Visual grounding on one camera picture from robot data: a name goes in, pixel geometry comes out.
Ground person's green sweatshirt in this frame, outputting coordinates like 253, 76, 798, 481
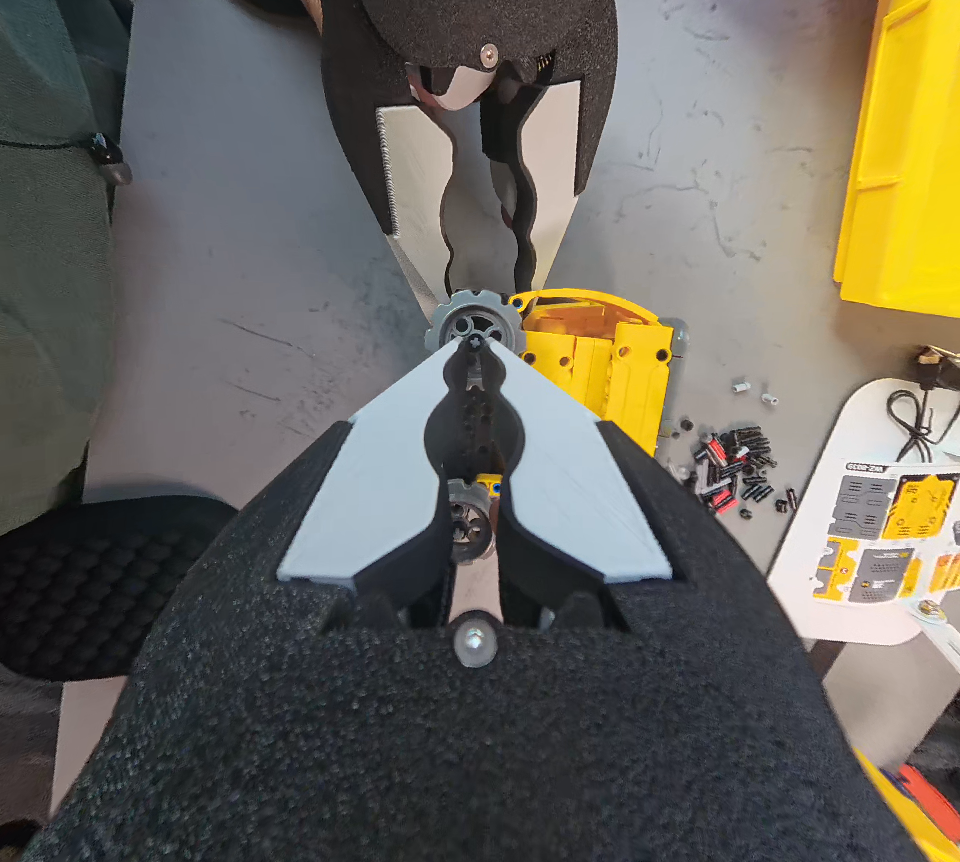
0, 0, 140, 536

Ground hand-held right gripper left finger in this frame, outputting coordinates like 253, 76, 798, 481
276, 339, 470, 629

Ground pile of small lego pins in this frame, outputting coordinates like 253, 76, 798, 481
660, 415, 800, 521

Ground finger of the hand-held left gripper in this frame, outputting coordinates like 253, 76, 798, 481
375, 103, 460, 324
478, 80, 585, 294

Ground yellow lego vehicle model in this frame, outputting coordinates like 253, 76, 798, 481
442, 288, 690, 503

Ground black cable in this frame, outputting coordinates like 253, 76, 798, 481
885, 344, 960, 465

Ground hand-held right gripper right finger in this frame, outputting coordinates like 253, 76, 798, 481
486, 339, 675, 630

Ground lego sticker sheet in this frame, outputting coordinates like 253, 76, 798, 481
811, 460, 960, 608

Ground grey lego wheel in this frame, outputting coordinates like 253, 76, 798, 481
424, 288, 530, 353
447, 478, 498, 566

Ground black drawstring toggle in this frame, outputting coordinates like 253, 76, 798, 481
0, 133, 135, 186

